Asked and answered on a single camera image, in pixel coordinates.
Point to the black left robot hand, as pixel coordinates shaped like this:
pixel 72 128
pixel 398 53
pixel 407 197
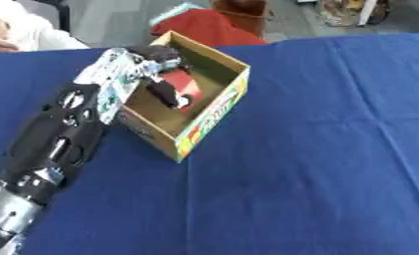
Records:
pixel 163 89

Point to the red block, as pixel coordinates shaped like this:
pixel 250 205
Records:
pixel 187 85

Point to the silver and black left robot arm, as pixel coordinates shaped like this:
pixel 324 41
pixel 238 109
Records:
pixel 56 142

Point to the tan cardboard box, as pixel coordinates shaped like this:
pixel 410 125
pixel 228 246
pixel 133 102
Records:
pixel 212 109

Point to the red cloth bag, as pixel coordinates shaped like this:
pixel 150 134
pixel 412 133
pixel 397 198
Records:
pixel 206 28

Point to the teal and white packet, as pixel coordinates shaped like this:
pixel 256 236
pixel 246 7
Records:
pixel 172 12

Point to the brown chair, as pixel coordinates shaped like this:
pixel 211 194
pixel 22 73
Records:
pixel 241 13

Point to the person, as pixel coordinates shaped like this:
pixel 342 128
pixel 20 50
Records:
pixel 21 30

